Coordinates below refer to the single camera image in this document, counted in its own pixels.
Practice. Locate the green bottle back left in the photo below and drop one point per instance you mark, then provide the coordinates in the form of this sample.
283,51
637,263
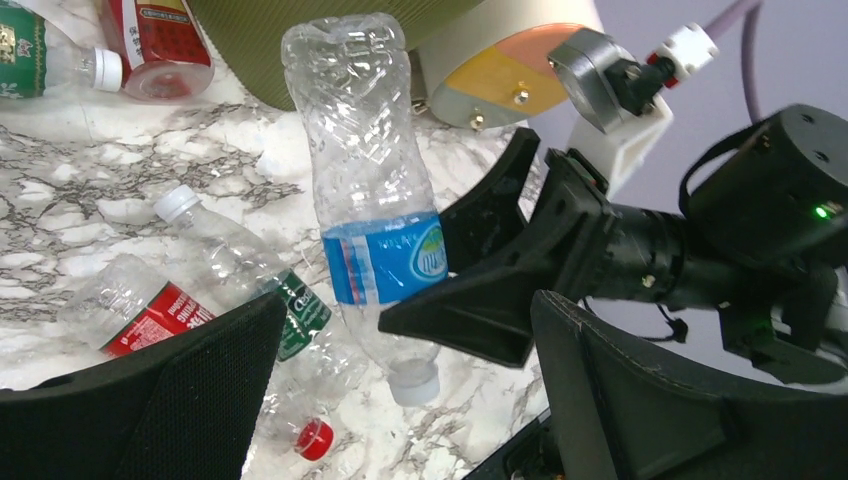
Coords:
37,57

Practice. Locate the round drawer box gold knobs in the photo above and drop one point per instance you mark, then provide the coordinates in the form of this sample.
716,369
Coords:
489,67

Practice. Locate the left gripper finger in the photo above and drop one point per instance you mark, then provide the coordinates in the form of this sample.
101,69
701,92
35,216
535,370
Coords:
625,408
184,408

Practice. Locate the brown red tea bottle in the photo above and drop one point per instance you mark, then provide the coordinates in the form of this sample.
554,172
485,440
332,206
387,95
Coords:
163,52

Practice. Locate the green Cestbon label water bottle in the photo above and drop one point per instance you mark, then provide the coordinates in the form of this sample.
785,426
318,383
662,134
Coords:
236,266

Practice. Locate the green ribbed plastic bin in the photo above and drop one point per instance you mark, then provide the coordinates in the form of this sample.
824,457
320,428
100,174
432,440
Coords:
261,41

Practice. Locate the clear bottle blue label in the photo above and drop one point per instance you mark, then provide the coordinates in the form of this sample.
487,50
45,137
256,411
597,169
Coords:
375,206

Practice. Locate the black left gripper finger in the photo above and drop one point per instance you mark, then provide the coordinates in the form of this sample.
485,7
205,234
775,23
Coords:
488,217
484,311

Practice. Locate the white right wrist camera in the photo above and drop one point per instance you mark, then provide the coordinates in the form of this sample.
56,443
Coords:
618,98

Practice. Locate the red label bottle red cap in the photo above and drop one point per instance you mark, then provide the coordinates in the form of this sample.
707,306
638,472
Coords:
128,306

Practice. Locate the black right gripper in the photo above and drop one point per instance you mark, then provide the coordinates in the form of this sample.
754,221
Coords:
760,240

